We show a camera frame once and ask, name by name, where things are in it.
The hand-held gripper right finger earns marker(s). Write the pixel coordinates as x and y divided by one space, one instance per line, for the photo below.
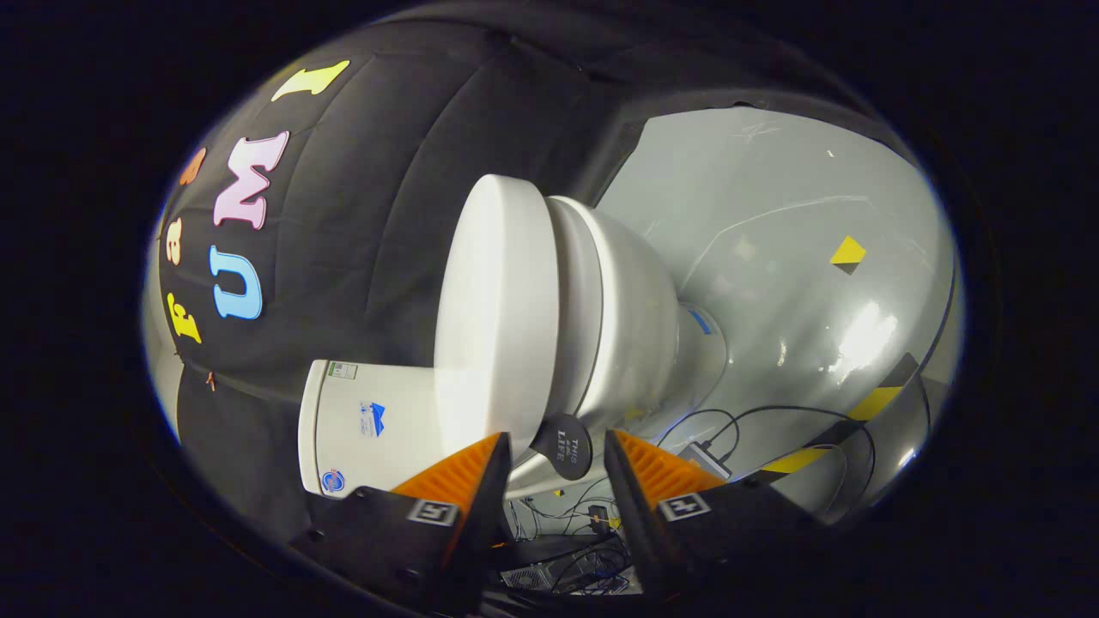
631 515

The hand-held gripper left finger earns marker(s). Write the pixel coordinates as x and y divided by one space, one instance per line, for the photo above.
485 515

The white toilet with tank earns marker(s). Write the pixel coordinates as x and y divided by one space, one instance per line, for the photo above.
644 335

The grey vented device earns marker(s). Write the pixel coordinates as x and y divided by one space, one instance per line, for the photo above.
525 577

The white power adapter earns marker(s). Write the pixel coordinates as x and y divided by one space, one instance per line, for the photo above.
706 459

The black backdrop cloth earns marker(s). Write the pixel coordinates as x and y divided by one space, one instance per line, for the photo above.
361 223

